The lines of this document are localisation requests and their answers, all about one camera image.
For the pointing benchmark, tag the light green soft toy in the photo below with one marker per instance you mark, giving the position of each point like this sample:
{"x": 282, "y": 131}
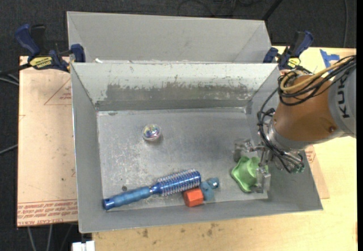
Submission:
{"x": 245, "y": 172}

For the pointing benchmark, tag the brown cardboard board, red print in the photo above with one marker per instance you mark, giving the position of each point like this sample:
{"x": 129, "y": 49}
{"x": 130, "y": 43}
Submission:
{"x": 45, "y": 142}

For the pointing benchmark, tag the red-orange block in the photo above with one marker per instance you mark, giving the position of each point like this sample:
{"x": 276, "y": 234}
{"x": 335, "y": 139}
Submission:
{"x": 193, "y": 197}

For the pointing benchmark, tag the small blue toy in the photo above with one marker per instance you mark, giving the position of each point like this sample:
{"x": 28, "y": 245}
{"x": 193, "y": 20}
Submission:
{"x": 209, "y": 187}

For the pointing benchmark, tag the clear iridescent ball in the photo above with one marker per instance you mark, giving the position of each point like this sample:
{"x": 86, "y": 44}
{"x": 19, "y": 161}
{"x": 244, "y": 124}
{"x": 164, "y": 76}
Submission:
{"x": 152, "y": 132}

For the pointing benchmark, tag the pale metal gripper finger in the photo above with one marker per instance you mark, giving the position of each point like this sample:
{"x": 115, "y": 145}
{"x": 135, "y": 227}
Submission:
{"x": 241, "y": 148}
{"x": 263, "y": 177}

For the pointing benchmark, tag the grey metal bin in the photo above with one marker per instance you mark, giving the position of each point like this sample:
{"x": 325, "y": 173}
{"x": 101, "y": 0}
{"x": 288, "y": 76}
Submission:
{"x": 175, "y": 136}

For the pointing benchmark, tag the blue hairbrush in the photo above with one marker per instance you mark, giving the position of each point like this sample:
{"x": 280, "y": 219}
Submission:
{"x": 170, "y": 184}

